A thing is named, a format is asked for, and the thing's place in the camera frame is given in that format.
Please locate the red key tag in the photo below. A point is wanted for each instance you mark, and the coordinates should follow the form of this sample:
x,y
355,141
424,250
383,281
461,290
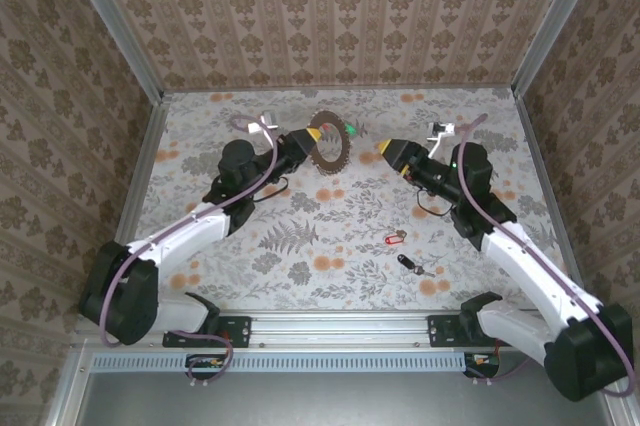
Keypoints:
x,y
327,127
390,240

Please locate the green key tag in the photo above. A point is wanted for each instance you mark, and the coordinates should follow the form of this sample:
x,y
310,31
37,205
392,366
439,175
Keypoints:
x,y
351,130

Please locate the black key fob with key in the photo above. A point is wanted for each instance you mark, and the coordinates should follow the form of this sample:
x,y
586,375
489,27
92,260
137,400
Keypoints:
x,y
405,261

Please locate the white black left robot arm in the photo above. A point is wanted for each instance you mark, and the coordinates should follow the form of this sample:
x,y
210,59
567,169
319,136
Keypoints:
x,y
180,233

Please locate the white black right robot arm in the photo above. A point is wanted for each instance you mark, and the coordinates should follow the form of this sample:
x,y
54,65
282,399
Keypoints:
x,y
540,271

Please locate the black connector box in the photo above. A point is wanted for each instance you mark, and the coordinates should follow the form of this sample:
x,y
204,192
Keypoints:
x,y
205,362
482,361

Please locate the grey metal panel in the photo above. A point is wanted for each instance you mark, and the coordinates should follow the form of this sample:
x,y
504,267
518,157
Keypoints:
x,y
325,401

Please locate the aluminium table edge rail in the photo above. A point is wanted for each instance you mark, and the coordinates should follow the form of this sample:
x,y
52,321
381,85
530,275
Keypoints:
x,y
142,166
340,89
542,171

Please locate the aluminium corner post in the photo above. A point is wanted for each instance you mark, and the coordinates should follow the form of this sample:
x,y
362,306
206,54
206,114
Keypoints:
x,y
555,21
116,26

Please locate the long aluminium base rail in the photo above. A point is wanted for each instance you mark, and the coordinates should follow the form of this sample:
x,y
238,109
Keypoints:
x,y
340,328

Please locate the aluminium frame bar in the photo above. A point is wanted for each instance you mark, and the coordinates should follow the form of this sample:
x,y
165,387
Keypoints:
x,y
625,416
67,391

